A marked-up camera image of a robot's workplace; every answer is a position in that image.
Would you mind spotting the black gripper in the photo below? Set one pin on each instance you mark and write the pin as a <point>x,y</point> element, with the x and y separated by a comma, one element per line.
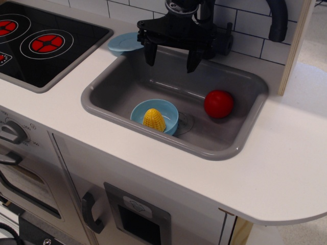
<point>177,32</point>

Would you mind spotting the yellow toy corn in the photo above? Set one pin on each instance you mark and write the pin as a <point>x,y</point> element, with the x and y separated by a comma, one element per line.
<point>154,119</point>

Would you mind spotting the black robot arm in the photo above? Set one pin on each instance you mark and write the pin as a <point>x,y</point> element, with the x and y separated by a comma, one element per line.
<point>188,9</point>

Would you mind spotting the light blue bowl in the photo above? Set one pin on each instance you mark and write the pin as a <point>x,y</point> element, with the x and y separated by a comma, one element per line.
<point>167,109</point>

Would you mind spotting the grey sink basin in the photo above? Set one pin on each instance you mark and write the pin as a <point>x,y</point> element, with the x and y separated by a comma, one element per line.
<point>129,81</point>

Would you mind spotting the light blue plate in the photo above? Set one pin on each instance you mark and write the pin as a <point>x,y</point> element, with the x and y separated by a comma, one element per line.
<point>124,43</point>

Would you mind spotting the dark grey faucet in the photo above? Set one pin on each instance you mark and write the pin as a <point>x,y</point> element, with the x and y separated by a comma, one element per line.
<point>259,28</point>

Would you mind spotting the red toy tomato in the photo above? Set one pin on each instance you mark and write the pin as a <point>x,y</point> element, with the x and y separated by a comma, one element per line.
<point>218,104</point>

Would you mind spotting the black toy stovetop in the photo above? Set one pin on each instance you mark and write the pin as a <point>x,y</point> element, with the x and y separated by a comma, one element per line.
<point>39,48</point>

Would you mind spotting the grey ice dispenser panel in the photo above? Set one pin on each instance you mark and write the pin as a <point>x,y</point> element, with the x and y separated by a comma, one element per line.
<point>138,218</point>

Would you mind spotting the grey oven knob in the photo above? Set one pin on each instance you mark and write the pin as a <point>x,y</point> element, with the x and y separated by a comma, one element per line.
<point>13,133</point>

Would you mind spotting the wooden side post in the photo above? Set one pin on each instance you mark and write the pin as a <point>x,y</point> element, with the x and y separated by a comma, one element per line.
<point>297,41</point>

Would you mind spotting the grey cabinet door handle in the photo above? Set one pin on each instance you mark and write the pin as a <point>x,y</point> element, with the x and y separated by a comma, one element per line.
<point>87,203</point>

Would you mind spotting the grey oven door handle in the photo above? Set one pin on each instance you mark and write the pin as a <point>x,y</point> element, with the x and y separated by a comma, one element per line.
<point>10,159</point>

